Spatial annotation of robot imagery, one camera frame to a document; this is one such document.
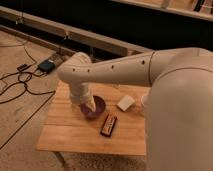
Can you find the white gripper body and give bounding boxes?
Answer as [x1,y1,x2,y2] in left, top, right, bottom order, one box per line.
[69,83,93,104]

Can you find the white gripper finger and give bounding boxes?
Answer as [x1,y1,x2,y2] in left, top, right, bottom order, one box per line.
[86,98,96,112]

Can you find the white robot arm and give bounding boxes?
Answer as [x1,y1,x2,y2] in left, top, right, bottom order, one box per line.
[58,48,213,171]

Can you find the white ceramic cup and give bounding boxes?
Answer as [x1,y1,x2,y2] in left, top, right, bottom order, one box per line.
[141,95,148,116]

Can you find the purple bowl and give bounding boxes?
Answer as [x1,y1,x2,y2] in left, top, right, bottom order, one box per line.
[80,96,106,119]

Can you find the dark red snack bar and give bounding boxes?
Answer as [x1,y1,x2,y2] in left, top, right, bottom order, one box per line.
[100,114,117,137]

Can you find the wooden table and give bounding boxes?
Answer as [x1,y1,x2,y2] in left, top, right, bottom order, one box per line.
[37,82,149,156]

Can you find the black power adapter box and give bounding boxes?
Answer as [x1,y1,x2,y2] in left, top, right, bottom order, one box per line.
[38,60,55,73]

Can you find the small black plug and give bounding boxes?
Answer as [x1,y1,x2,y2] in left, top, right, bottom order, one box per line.
[17,64,30,72]

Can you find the black floor cables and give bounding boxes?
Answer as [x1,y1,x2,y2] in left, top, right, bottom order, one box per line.
[0,39,57,105]

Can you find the long wooden bench rail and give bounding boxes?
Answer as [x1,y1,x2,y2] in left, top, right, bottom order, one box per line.
[0,6,152,56]

